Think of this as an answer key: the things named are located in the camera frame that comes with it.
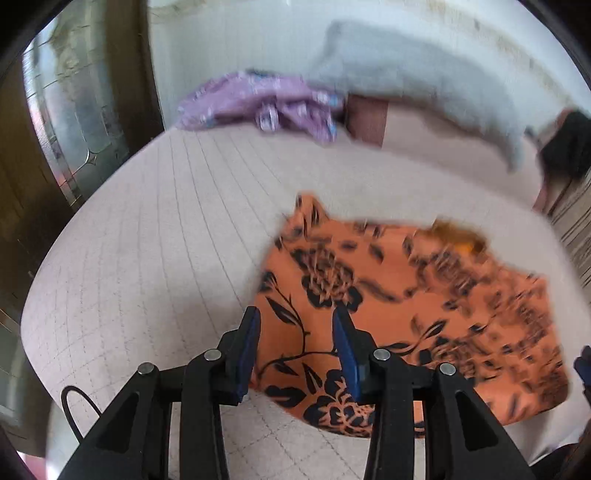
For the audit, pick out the orange black floral shirt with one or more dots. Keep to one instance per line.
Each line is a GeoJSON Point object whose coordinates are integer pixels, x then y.
{"type": "Point", "coordinates": [415, 304]}

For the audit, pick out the striped sofa backrest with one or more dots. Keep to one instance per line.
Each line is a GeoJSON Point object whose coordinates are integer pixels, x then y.
{"type": "Point", "coordinates": [575, 217]}

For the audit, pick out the brown wooden leaded-glass door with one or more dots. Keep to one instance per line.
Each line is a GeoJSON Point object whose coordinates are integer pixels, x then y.
{"type": "Point", "coordinates": [78, 115]}

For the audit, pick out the pink sofa armrest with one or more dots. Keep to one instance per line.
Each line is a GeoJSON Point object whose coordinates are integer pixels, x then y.
{"type": "Point", "coordinates": [438, 138]}

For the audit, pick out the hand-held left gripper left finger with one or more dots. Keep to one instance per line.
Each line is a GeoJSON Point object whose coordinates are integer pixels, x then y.
{"type": "Point", "coordinates": [244, 350]}

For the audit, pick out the purple floral garment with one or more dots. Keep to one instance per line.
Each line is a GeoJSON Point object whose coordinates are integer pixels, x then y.
{"type": "Point", "coordinates": [263, 104]}

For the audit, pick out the grey quilted pillow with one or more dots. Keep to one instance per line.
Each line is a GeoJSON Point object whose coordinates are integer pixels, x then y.
{"type": "Point", "coordinates": [425, 78]}

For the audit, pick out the black garment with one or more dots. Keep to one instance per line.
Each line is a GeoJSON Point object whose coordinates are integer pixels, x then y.
{"type": "Point", "coordinates": [565, 143]}

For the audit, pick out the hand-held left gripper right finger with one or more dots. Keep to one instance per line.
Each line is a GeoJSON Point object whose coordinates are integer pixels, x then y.
{"type": "Point", "coordinates": [347, 355]}

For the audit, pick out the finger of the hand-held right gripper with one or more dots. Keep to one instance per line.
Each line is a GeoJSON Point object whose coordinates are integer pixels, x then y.
{"type": "Point", "coordinates": [584, 364]}

